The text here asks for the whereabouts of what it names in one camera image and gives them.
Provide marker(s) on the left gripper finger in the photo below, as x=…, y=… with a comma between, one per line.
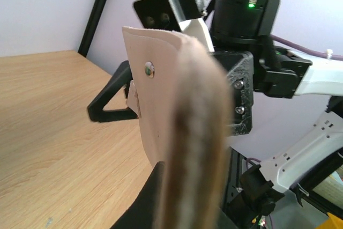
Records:
x=141, y=214

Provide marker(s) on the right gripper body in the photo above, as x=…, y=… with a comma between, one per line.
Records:
x=239, y=67

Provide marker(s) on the beige card holder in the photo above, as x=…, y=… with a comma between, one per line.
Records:
x=185, y=106

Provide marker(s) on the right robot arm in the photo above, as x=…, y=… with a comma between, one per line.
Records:
x=245, y=25

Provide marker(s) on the yellow bin far left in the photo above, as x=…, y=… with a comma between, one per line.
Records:
x=333, y=222

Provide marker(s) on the left black frame post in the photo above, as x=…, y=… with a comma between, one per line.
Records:
x=91, y=27

